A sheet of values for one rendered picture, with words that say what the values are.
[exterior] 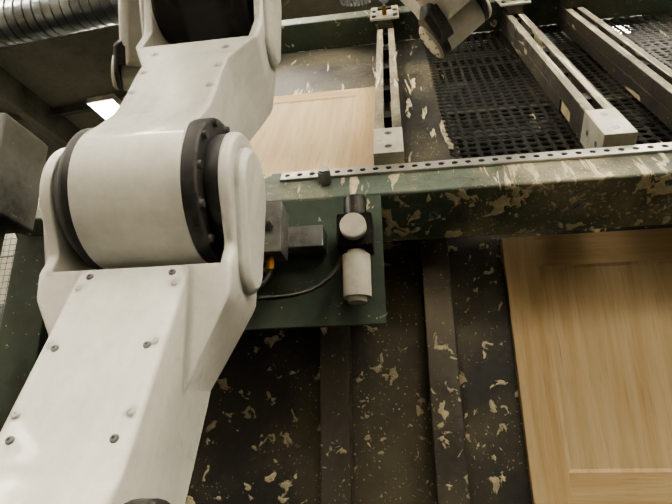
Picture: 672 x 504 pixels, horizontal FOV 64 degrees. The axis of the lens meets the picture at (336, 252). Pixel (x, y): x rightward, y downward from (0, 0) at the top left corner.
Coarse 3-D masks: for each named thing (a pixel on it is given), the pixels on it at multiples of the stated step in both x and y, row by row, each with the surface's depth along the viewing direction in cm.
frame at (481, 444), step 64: (384, 256) 123; (448, 256) 115; (448, 320) 111; (0, 384) 100; (256, 384) 118; (320, 384) 110; (384, 384) 114; (448, 384) 107; (512, 384) 111; (256, 448) 114; (320, 448) 112; (384, 448) 110; (448, 448) 103; (512, 448) 107
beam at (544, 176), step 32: (576, 160) 100; (608, 160) 99; (640, 160) 97; (288, 192) 104; (320, 192) 102; (352, 192) 101; (384, 192) 99; (416, 192) 98; (448, 192) 98; (480, 192) 98; (512, 192) 97; (544, 192) 97; (576, 192) 96; (608, 192) 96; (640, 192) 95; (384, 224) 103; (416, 224) 102; (448, 224) 102; (480, 224) 101; (512, 224) 101; (544, 224) 101; (576, 224) 100; (608, 224) 100; (640, 224) 99
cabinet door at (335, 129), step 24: (288, 96) 159; (312, 96) 156; (336, 96) 154; (360, 96) 151; (288, 120) 144; (312, 120) 142; (336, 120) 140; (360, 120) 137; (264, 144) 133; (288, 144) 131; (312, 144) 129; (336, 144) 127; (360, 144) 125; (264, 168) 122; (288, 168) 120; (312, 168) 119; (336, 168) 117
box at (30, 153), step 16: (0, 128) 92; (16, 128) 95; (0, 144) 91; (16, 144) 95; (32, 144) 99; (0, 160) 91; (16, 160) 95; (32, 160) 99; (0, 176) 91; (16, 176) 95; (32, 176) 99; (0, 192) 91; (16, 192) 94; (32, 192) 99; (0, 208) 91; (16, 208) 94; (32, 208) 98; (0, 224) 94; (16, 224) 95; (32, 224) 98
